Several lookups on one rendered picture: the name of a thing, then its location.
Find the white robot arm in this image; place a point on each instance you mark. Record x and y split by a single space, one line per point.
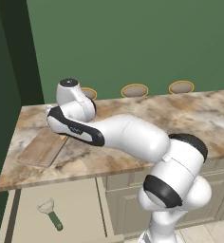
139 139

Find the beige drawer front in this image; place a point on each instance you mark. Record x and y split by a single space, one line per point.
218 165
125 179

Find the wooden cutting board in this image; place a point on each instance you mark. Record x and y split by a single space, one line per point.
42 148

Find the beige open drawer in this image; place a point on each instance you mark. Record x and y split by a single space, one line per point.
72 209

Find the round stool with orange rim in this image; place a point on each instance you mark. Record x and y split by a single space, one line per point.
89 93
181 87
134 90

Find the small orange object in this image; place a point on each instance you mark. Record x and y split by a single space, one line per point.
64 137

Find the beige cupboard door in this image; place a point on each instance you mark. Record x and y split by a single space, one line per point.
220 196
126 209

